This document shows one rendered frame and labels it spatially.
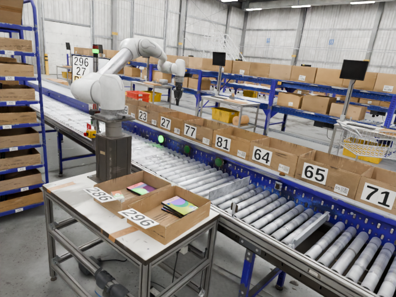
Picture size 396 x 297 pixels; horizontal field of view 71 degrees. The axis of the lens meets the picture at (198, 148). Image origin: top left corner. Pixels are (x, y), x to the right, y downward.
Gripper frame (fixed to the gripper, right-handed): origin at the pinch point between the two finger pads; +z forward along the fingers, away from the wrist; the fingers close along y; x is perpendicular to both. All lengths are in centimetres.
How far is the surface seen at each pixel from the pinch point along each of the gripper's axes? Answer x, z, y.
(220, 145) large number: 69, 26, 8
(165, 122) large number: -6.5, 21.7, 8.1
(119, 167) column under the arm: 54, 33, 96
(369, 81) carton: 60, -38, -444
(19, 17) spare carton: -74, -61, 116
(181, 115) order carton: -14.5, 17.6, -20.8
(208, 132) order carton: 53, 18, 8
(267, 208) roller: 137, 45, 39
